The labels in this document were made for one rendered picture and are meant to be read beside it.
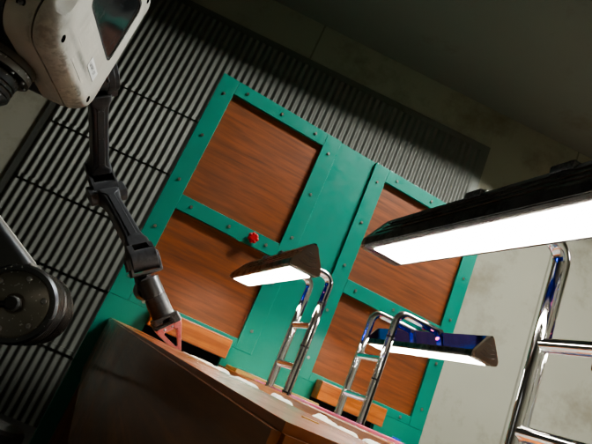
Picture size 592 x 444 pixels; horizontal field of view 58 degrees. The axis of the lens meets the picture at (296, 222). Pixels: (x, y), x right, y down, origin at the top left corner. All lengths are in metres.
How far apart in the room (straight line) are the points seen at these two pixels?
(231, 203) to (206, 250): 0.21
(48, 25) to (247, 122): 1.29
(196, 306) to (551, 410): 3.21
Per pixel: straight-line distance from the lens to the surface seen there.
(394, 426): 2.31
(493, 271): 4.39
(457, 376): 4.18
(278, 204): 2.11
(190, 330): 1.92
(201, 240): 2.01
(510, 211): 0.63
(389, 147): 4.22
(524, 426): 0.78
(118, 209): 1.58
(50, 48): 1.01
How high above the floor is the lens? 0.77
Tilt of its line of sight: 17 degrees up
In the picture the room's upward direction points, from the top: 23 degrees clockwise
